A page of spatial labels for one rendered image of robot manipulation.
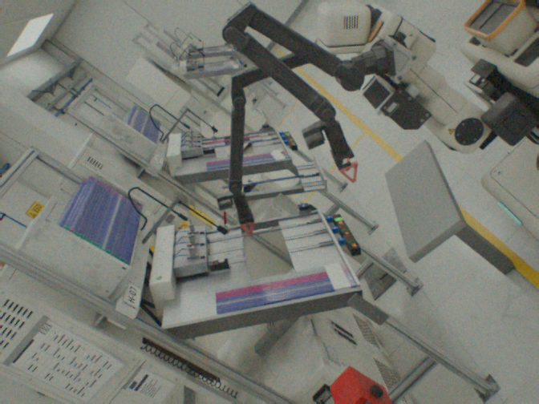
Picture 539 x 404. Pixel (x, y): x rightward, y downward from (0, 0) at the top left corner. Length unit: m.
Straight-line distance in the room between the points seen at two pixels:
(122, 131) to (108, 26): 6.61
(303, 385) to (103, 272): 0.85
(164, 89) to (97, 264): 4.91
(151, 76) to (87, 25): 3.34
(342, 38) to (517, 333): 1.36
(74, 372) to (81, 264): 0.38
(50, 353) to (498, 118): 1.69
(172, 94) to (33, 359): 5.01
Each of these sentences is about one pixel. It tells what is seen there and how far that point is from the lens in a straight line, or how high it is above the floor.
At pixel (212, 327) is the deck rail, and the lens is 1.89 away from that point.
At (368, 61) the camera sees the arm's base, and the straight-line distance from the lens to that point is 1.68.
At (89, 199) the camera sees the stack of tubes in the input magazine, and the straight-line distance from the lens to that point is 2.17.
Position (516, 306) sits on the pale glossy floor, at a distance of 2.47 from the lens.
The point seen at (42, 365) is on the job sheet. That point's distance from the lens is 2.03.
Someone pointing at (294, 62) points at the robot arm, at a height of 1.30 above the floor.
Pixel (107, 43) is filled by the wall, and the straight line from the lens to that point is 9.79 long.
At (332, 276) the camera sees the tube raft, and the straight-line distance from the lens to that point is 1.99.
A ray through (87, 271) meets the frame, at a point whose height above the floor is 1.50.
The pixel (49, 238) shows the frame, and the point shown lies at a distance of 1.89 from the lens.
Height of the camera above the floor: 1.77
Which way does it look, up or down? 20 degrees down
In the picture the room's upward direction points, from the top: 55 degrees counter-clockwise
